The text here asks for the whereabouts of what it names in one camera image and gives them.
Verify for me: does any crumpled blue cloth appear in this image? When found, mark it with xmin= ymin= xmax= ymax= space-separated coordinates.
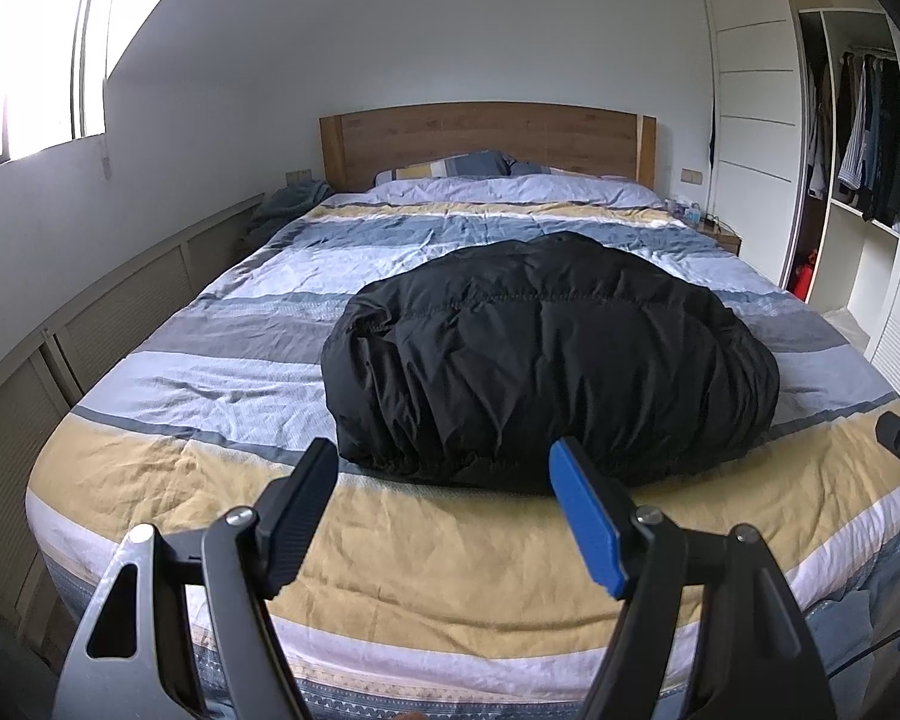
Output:
xmin=247 ymin=180 xmax=331 ymax=241

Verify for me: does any black puffer jacket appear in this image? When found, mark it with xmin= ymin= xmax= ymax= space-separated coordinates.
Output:
xmin=321 ymin=232 xmax=781 ymax=496

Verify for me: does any beige louvered wall cabinet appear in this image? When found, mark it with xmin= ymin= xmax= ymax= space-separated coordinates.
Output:
xmin=0 ymin=191 xmax=267 ymax=661

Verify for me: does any striped pillow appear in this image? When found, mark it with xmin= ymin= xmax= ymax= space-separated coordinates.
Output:
xmin=375 ymin=151 xmax=518 ymax=185

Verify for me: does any window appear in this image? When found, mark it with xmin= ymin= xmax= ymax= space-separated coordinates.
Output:
xmin=0 ymin=0 xmax=121 ymax=173

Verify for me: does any row of hanging clothes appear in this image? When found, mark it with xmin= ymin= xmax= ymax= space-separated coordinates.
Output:
xmin=806 ymin=49 xmax=900 ymax=230

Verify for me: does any bed with striped duvet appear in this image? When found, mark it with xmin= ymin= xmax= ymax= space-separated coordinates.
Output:
xmin=26 ymin=174 xmax=900 ymax=706

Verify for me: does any white wardrobe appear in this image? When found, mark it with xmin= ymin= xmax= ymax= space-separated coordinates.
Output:
xmin=696 ymin=0 xmax=900 ymax=421

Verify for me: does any red object in wardrobe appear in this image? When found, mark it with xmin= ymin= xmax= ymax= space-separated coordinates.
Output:
xmin=787 ymin=247 xmax=818 ymax=301

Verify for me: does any thin black cable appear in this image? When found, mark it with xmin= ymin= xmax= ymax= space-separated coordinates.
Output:
xmin=821 ymin=615 xmax=900 ymax=683

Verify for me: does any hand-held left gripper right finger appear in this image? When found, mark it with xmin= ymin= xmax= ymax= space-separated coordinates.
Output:
xmin=547 ymin=436 xmax=826 ymax=720

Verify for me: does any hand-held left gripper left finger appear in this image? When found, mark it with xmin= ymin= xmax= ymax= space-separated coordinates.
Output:
xmin=52 ymin=436 xmax=340 ymax=720

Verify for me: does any wooden headboard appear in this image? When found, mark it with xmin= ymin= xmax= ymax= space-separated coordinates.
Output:
xmin=319 ymin=103 xmax=657 ymax=192

